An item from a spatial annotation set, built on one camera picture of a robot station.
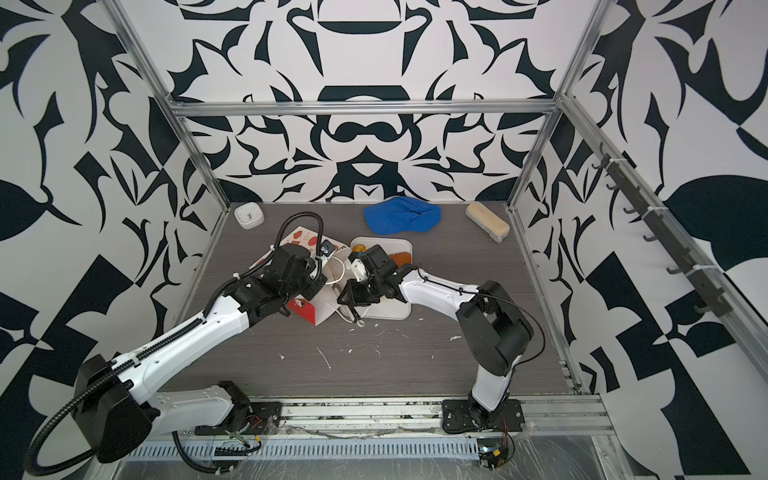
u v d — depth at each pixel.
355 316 0.79
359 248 1.02
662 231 0.55
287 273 0.59
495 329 0.47
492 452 0.71
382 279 0.69
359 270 0.81
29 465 0.35
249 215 1.12
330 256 0.70
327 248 0.68
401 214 1.12
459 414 0.74
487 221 1.11
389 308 0.93
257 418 0.73
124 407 0.39
